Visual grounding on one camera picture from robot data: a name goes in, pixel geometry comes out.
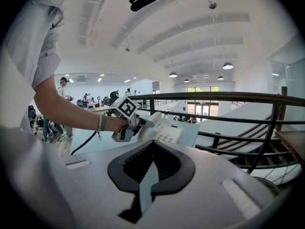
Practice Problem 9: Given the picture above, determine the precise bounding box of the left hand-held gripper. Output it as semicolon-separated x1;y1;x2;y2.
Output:
108;96;156;142

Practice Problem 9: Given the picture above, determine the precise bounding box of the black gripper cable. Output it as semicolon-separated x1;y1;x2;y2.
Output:
70;130;98;156

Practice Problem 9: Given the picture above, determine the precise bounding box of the light blue table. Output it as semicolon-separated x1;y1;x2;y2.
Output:
71;118;201;155

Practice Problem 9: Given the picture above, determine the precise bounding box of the large window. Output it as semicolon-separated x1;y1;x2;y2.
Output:
186;86;220;123

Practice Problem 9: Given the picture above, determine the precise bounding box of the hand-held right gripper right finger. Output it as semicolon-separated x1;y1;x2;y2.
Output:
142;139;281;229

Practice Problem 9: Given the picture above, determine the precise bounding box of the cream telephone handset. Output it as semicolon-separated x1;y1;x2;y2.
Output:
138;111;163;142

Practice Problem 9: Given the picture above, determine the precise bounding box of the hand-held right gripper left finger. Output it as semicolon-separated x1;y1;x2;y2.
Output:
61;139;158;229

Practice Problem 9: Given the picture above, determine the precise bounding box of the black metal railing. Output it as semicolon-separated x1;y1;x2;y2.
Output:
128;86;305;174

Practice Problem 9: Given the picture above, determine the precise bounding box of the white bead bracelet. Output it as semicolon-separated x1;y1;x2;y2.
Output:
96;113;107;142

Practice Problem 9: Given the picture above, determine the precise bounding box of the cream telephone base with keypad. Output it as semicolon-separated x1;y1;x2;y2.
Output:
145;123;184;144

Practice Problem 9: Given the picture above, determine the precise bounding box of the person's left hand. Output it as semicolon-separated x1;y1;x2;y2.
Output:
111;117;130;135

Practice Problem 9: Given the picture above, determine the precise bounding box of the person's light grey shirt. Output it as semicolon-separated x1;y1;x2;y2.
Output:
0;0;79;229

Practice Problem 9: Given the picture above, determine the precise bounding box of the person's left forearm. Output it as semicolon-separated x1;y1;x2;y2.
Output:
33;74;115;133

